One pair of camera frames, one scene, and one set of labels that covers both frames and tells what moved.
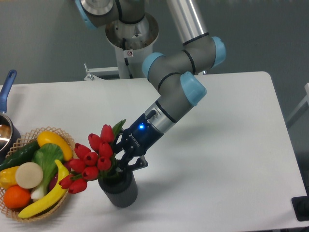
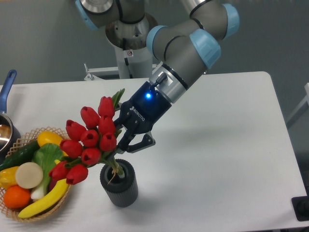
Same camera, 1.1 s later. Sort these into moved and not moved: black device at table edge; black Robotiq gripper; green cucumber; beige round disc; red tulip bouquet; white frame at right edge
Moved: black Robotiq gripper; red tulip bouquet
Not moved: white frame at right edge; beige round disc; black device at table edge; green cucumber
